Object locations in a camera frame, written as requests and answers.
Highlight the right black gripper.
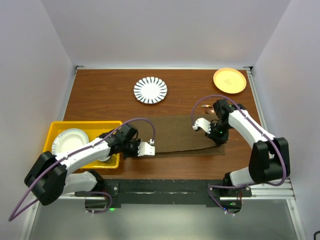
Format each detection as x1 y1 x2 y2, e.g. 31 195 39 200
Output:
205 121 232 146

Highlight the brown cloth napkin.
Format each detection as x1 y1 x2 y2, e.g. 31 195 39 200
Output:
146 115 225 158

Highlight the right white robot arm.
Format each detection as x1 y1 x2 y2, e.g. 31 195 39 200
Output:
205 99 291 197

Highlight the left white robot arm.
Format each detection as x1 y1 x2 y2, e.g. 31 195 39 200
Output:
24 124 140 206

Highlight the copper spoon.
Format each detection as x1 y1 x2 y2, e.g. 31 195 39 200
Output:
205 108 215 115

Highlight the white grey mug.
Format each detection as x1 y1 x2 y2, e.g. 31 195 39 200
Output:
98 156 112 163

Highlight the yellow plastic bin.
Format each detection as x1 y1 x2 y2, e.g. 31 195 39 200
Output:
43 121 122 154

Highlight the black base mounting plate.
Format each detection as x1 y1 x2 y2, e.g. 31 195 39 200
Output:
74 178 252 210

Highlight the orange plate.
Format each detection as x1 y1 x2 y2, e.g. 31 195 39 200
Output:
212 68 247 94

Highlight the white blue striped plate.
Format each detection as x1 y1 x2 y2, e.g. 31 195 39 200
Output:
133 76 168 105

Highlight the white paper plate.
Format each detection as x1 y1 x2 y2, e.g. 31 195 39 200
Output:
51 128 89 155

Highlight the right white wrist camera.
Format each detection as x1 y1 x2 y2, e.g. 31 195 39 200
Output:
192 117 211 137

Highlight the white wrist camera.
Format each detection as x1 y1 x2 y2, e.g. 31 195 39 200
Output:
192 117 211 137
137 139 156 157

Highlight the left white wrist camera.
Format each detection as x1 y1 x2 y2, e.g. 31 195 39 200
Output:
137 139 156 157

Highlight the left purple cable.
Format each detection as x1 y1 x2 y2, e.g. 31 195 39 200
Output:
7 117 157 222

